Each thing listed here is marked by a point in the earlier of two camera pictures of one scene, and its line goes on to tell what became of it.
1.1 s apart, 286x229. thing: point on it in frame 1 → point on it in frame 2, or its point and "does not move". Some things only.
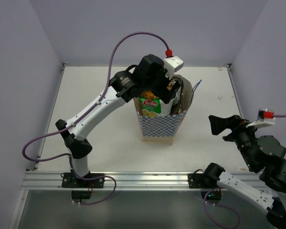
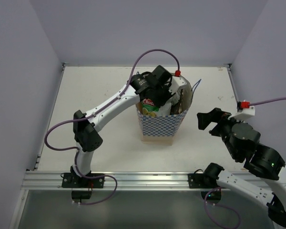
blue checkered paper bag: [160, 130] does not move
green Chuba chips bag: [150, 108] does not move
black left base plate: [68, 181] does not move
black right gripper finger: [219, 124] → [204, 119]
